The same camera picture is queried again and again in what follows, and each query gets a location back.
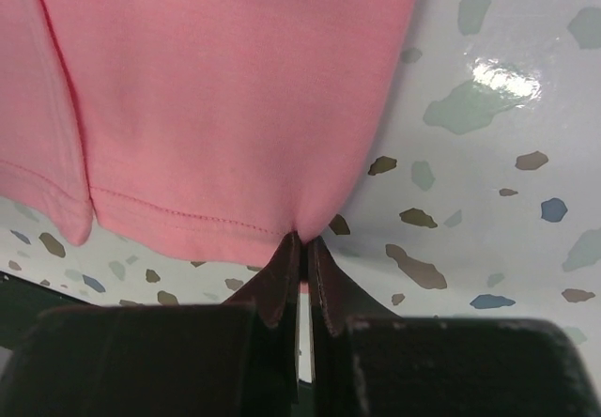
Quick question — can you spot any pink t shirt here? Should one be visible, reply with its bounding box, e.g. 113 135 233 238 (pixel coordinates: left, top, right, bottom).
1 0 415 265

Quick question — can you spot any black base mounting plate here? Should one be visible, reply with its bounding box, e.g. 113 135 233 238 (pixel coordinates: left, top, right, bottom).
1 273 114 363

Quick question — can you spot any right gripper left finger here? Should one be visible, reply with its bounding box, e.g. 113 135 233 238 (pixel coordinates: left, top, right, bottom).
1 233 301 416

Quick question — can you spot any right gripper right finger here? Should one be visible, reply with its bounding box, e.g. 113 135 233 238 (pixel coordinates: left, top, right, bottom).
307 239 600 416

